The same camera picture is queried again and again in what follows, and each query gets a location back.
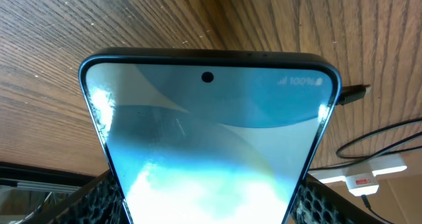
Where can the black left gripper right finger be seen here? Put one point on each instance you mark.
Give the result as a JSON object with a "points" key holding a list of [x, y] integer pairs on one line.
{"points": [[317, 203]]}

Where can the white charger plug adapter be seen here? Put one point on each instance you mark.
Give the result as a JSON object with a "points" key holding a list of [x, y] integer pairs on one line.
{"points": [[362, 184]]}

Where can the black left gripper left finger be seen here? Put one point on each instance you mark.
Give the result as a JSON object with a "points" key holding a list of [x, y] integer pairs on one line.
{"points": [[98, 202]]}

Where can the black smartphone lit screen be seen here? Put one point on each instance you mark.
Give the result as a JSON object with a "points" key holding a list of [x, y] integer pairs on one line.
{"points": [[208, 136]]}

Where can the white power strip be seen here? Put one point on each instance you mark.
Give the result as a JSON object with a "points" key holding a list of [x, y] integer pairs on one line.
{"points": [[377, 166]]}

